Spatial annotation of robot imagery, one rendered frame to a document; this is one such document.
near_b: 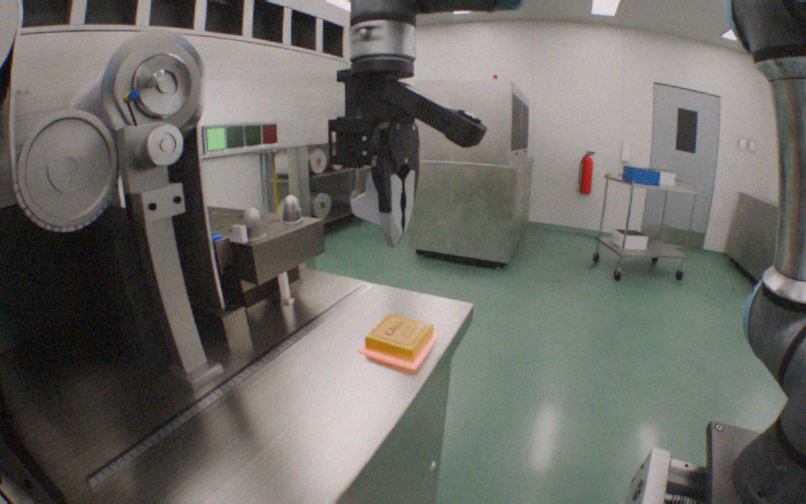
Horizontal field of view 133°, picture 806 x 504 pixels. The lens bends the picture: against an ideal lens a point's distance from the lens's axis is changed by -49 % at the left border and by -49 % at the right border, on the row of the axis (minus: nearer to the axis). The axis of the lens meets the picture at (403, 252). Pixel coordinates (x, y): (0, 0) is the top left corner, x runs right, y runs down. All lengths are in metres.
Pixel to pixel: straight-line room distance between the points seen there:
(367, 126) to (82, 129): 0.31
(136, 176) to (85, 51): 0.44
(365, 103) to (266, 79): 0.63
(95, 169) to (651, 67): 4.98
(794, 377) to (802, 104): 0.30
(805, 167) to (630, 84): 4.42
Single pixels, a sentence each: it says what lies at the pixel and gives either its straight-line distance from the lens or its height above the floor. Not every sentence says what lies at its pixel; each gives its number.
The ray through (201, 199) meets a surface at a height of 1.10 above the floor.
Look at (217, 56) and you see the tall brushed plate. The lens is 0.92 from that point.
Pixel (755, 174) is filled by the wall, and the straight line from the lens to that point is 5.49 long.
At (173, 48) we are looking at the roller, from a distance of 0.47.
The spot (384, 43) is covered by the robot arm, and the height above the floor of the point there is 1.27.
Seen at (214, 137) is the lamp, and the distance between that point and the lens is 0.87.
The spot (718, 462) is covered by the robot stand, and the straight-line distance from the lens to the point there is 0.57.
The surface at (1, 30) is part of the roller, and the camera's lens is 0.44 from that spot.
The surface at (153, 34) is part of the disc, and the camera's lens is 0.47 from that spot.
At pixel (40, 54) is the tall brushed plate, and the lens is 0.77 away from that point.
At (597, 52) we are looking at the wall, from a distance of 4.87.
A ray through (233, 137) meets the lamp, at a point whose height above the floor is 1.18.
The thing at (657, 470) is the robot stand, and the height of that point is 0.77.
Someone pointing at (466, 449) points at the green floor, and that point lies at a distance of 1.50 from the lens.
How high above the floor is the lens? 1.17
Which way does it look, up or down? 20 degrees down
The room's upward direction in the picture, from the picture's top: straight up
